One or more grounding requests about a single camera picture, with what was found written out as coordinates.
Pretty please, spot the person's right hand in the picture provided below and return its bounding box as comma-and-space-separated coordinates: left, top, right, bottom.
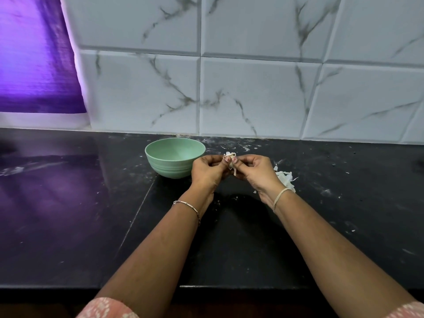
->
231, 153, 289, 204

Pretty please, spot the person's left hand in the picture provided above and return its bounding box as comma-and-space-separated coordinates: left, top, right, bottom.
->
190, 153, 233, 197

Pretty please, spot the white garlic bulb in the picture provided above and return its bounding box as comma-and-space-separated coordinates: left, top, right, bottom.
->
224, 151, 238, 176

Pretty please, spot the mint green bowl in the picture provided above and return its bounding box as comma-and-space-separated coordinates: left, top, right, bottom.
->
144, 136, 207, 180

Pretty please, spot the person's left forearm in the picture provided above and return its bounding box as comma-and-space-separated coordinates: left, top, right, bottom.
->
96, 190, 214, 309

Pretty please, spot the person's right forearm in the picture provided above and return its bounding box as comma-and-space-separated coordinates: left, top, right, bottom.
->
273, 192, 415, 318

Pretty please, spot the pile of white garlic peels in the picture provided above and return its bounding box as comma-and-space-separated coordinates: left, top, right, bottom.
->
273, 160, 299, 193

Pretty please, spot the pink patterned left sleeve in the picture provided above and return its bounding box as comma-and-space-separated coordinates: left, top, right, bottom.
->
76, 297, 140, 318

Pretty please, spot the pink patterned sleeve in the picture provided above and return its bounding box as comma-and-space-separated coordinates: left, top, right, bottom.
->
384, 300, 424, 318
76, 297, 140, 318

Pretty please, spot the pink patterned right sleeve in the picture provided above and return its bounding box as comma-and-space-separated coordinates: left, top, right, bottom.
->
384, 300, 424, 318

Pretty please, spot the purple cloth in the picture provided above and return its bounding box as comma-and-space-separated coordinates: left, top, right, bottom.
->
0, 0, 87, 114

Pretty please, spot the silver right wrist bracelet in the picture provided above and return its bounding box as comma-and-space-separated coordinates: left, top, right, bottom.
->
272, 187, 296, 212

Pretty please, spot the silver wrist bracelet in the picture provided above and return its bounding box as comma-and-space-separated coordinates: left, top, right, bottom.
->
172, 200, 201, 224
272, 187, 296, 212

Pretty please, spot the silver left wrist bracelet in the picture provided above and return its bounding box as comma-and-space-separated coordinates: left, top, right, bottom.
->
172, 200, 201, 224

